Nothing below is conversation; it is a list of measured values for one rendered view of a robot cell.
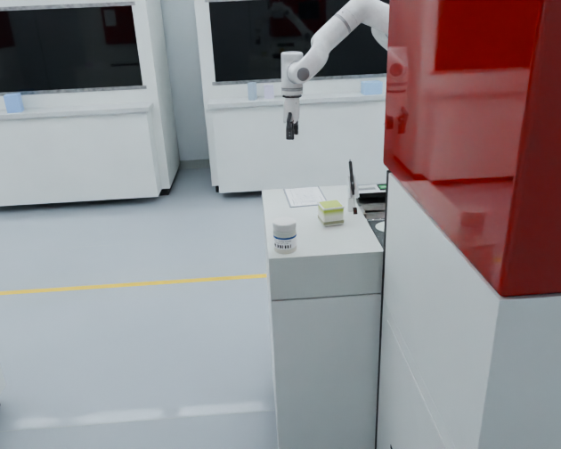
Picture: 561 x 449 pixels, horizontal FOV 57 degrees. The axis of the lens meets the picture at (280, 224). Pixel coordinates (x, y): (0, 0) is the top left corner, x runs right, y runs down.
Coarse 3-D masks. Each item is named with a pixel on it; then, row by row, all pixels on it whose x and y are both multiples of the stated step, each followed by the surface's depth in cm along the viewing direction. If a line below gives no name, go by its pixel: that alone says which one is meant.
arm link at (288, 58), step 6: (282, 54) 193; (288, 54) 191; (294, 54) 191; (300, 54) 193; (282, 60) 194; (288, 60) 192; (294, 60) 192; (282, 66) 195; (288, 66) 192; (282, 72) 196; (282, 78) 196; (288, 78) 194; (282, 84) 197; (288, 84) 196; (294, 84) 195; (300, 84) 197
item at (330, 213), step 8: (328, 200) 177; (336, 200) 177; (320, 208) 175; (328, 208) 171; (336, 208) 171; (320, 216) 176; (328, 216) 172; (336, 216) 173; (328, 224) 173; (336, 224) 174
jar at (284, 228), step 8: (272, 224) 155; (280, 224) 153; (288, 224) 152; (280, 232) 153; (288, 232) 153; (296, 232) 156; (280, 240) 154; (288, 240) 154; (296, 240) 156; (280, 248) 155; (288, 248) 155; (296, 248) 157
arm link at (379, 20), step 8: (352, 0) 195; (360, 0) 194; (368, 0) 194; (376, 0) 196; (344, 8) 195; (352, 8) 193; (360, 8) 194; (368, 8) 194; (376, 8) 195; (384, 8) 196; (344, 16) 193; (352, 16) 193; (360, 16) 195; (368, 16) 196; (376, 16) 196; (384, 16) 196; (352, 24) 195; (368, 24) 199; (376, 24) 197; (384, 24) 196; (384, 32) 198
